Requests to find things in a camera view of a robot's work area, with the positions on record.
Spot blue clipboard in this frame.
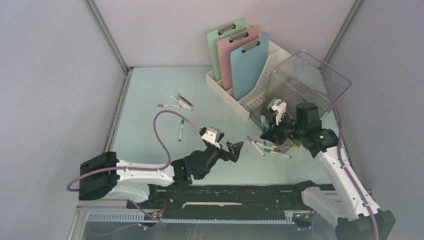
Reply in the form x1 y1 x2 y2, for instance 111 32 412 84
230 34 270 101

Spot dark red gel pen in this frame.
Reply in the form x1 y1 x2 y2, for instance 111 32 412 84
177 93 194 107

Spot clear grey drawer box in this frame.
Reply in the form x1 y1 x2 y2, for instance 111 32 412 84
249 50 353 154

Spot white marker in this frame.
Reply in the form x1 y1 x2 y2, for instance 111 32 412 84
169 95 186 109

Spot purple cap marker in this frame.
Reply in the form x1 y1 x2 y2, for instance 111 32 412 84
246 135 266 157

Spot white file organizer rack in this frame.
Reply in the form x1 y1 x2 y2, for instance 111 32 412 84
205 38 290 122

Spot light green cap marker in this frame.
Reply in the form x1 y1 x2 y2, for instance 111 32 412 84
179 99 193 111

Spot pink clipboard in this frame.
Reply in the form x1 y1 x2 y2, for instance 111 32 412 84
217 26 260 91

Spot green clipboard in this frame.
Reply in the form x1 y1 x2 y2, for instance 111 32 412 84
206 17 246 82

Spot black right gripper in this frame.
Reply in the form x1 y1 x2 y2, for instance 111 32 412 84
261 112 305 146

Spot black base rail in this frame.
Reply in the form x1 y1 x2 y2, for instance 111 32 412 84
139 184 312 220

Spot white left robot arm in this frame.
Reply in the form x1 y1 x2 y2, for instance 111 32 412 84
78 141 244 208

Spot teal cap marker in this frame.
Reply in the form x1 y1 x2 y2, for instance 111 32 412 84
178 118 185 142

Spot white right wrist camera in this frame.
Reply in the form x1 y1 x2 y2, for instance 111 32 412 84
267 98 287 126

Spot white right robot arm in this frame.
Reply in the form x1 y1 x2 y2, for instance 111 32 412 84
260 99 396 240

